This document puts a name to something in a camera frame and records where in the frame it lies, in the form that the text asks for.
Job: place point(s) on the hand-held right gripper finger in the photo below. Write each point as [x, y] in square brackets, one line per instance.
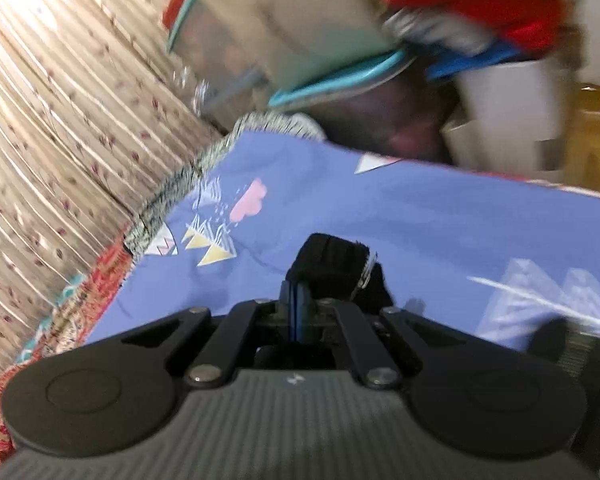
[292, 310]
[304, 310]

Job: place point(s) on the black pants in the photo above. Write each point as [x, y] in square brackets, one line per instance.
[337, 265]

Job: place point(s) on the blue printed bedsheet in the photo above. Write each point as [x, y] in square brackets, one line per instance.
[405, 220]

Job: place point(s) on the red patterned blanket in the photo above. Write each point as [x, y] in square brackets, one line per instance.
[80, 300]

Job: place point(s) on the teal-rimmed plastic tub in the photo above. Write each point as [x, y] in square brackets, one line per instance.
[300, 35]

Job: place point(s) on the dark ribbed cloth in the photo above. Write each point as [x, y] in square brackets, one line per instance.
[580, 355]

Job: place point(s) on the white plastic bucket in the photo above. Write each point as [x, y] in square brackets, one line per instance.
[510, 115]

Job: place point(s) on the beige leaf-print curtain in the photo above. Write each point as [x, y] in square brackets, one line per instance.
[55, 135]

